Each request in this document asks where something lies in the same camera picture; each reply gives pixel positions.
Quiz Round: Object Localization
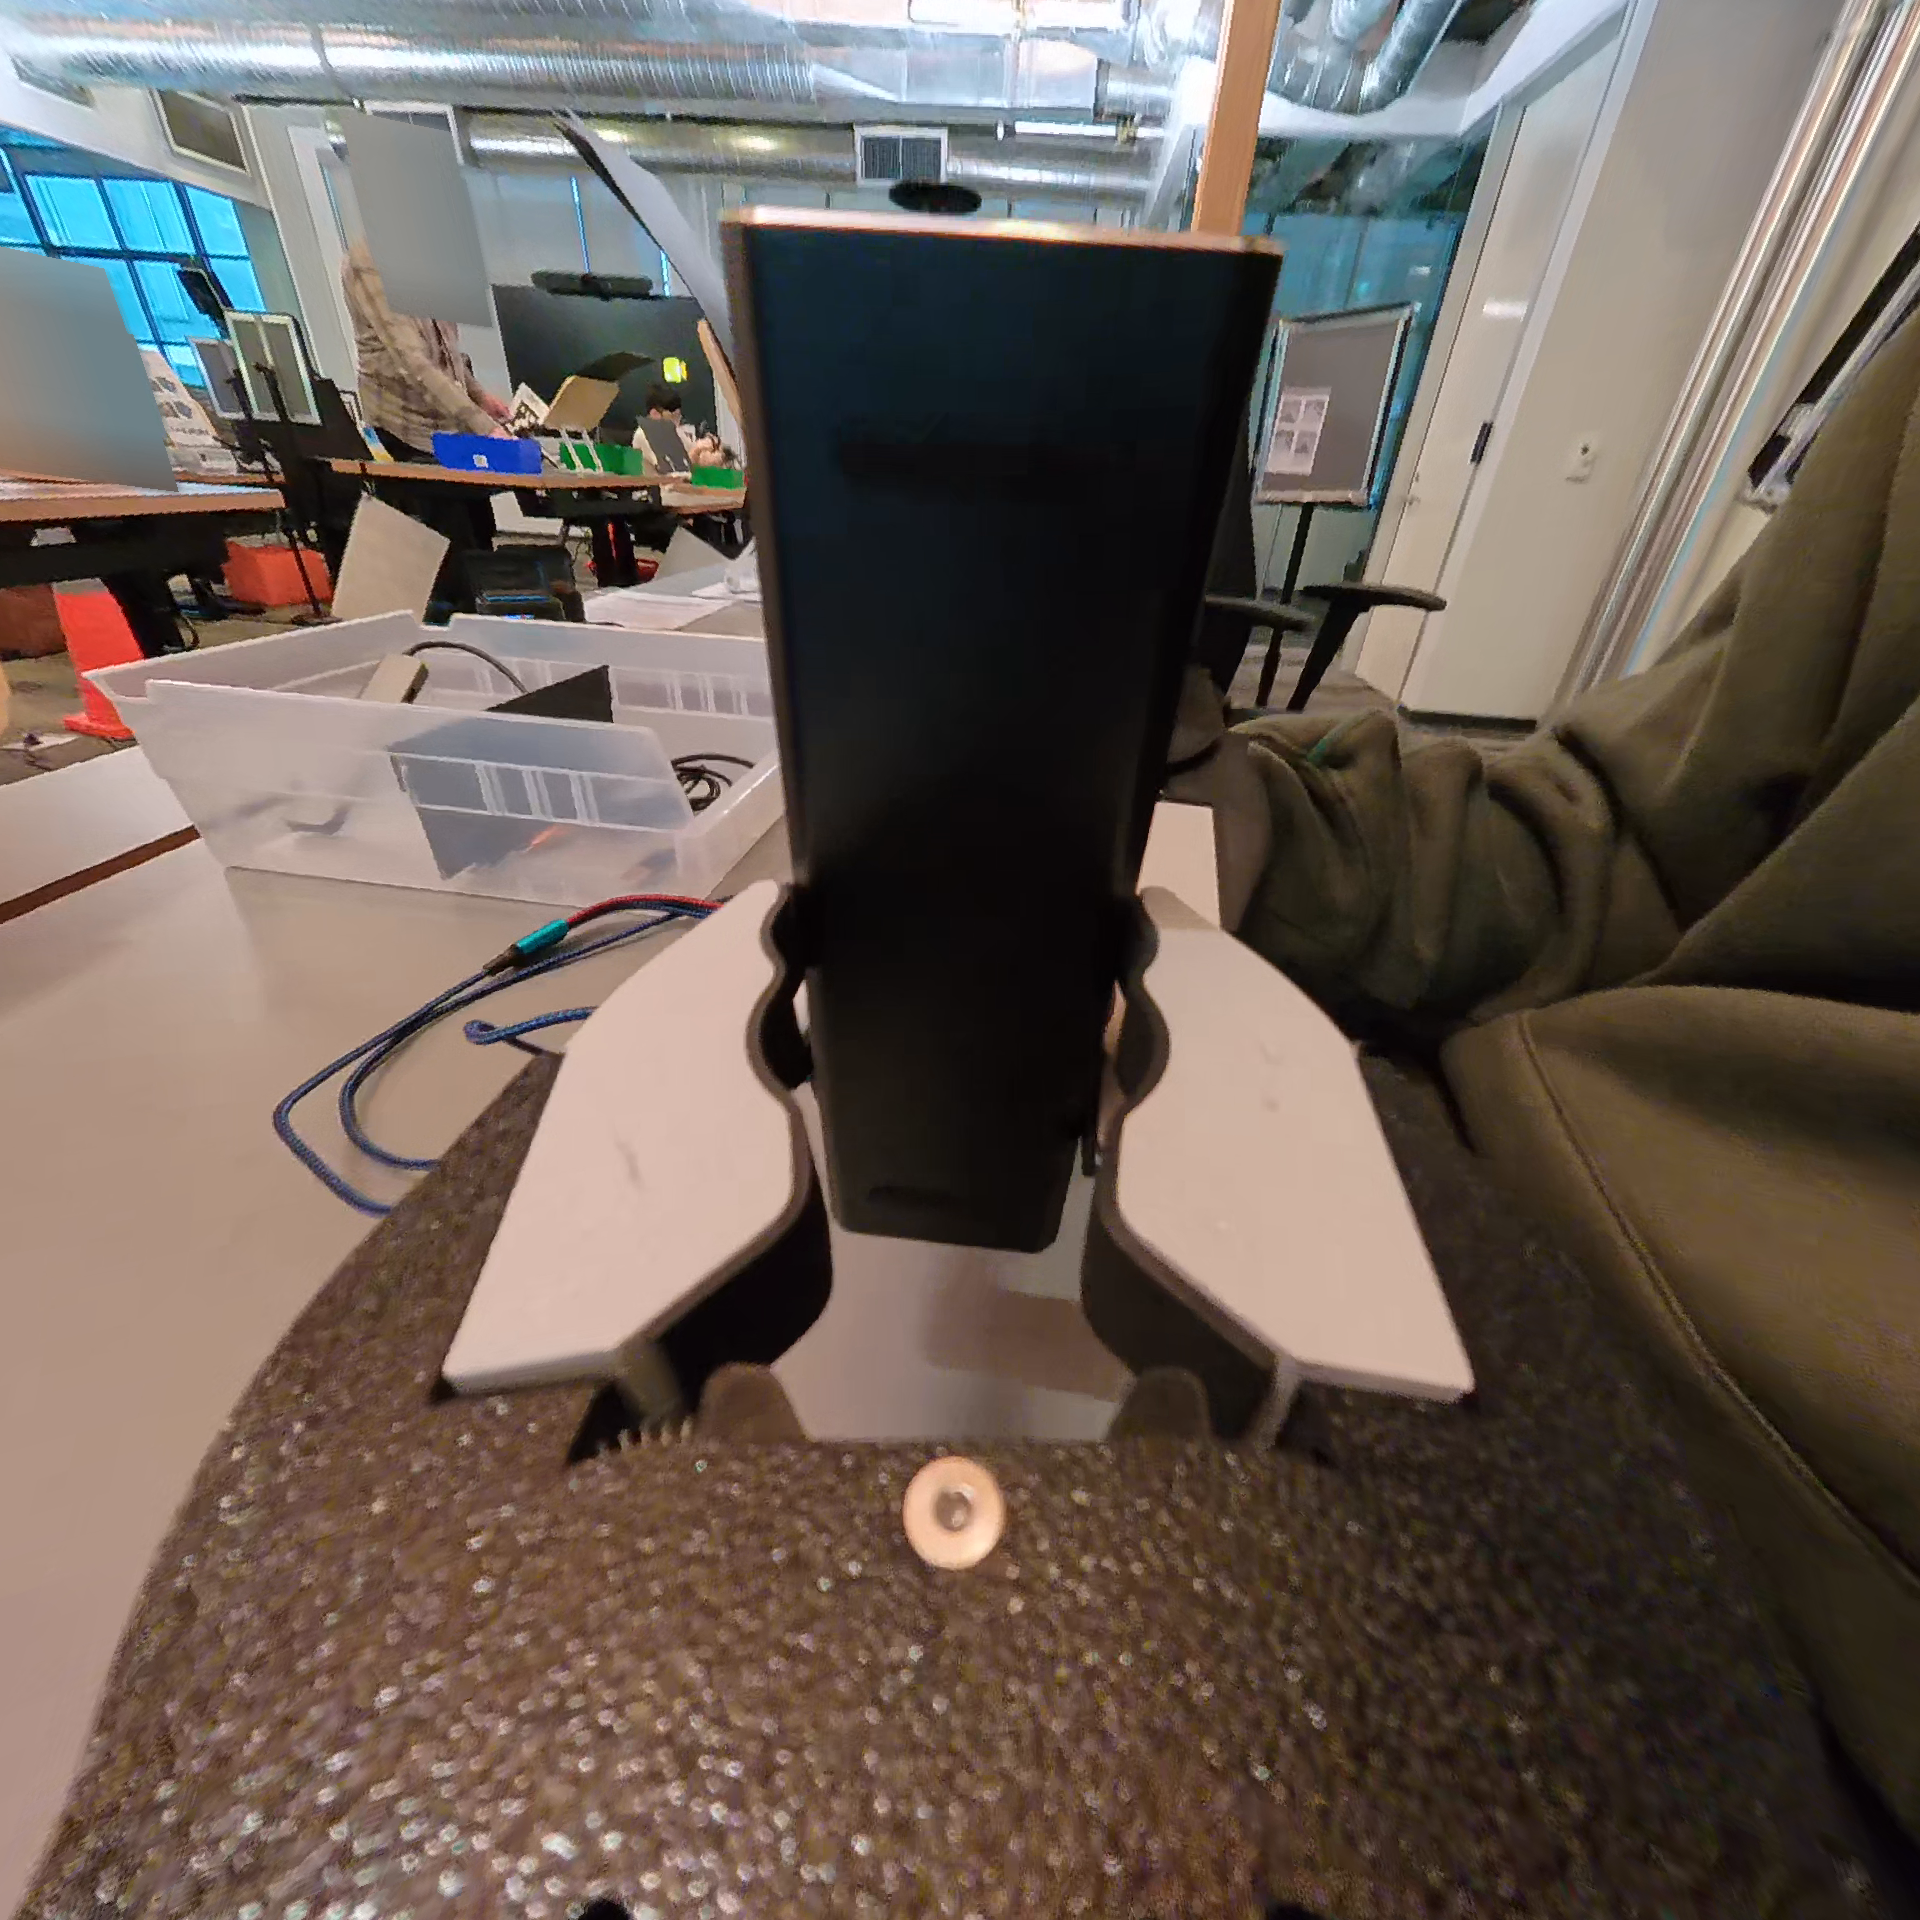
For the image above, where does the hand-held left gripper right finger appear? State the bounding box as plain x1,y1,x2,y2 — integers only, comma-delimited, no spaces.
1079,885,1479,1427

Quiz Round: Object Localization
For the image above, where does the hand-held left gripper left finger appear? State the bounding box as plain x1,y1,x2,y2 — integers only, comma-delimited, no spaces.
437,878,836,1407

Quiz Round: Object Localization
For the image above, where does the blue braided cable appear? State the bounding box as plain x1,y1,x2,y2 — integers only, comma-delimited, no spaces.
269,915,705,1215

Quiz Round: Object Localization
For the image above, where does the black USB hub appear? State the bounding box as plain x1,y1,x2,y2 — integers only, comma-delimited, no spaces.
720,208,1285,1254

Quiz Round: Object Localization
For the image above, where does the person's right forearm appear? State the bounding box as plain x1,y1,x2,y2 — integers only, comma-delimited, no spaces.
1222,703,1788,1051

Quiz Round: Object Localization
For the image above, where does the grey desk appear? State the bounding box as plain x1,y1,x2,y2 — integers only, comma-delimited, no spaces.
0,743,1224,1892

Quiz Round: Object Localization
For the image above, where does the far wooden desk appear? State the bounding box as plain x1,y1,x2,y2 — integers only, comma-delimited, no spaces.
0,470,289,570

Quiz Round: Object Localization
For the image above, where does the black wedge-shaped device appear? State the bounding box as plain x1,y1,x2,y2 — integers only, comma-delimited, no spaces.
387,663,695,882

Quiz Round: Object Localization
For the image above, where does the clear plastic bin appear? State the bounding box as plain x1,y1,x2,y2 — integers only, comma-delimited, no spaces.
81,613,788,910

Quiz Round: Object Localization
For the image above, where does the black armrest office chair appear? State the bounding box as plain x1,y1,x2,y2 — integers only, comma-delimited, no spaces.
1200,576,1448,716

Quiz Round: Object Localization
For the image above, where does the white leaning board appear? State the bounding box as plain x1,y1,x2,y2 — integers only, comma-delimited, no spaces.
329,496,453,627

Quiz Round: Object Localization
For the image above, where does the orange box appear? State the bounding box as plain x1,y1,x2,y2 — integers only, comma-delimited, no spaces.
223,539,333,611

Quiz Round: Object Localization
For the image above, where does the orange traffic cone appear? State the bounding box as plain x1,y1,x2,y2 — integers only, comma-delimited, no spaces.
57,586,145,741

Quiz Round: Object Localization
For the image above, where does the grey notice board stand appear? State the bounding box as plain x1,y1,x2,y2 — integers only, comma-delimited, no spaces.
1253,303,1421,711

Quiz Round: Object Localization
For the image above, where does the white door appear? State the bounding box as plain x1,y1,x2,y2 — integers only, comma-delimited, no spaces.
1357,90,1641,711

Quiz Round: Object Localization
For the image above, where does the large black screen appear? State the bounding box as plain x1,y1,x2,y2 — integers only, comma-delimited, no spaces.
491,286,711,442

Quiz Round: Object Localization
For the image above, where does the tablet on tripod stand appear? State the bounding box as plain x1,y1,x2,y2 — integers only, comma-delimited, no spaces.
221,308,327,624

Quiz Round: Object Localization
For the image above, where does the silver monitor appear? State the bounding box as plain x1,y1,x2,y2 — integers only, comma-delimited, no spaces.
0,247,181,493

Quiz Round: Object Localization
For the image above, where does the red braided cable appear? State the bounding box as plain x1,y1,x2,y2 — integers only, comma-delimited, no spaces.
486,892,724,970

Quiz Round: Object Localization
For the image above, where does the wooden post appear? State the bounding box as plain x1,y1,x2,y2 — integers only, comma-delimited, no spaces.
1190,0,1287,245

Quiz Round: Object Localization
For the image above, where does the silver ceiling air duct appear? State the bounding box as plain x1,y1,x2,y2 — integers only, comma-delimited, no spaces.
0,0,1203,170

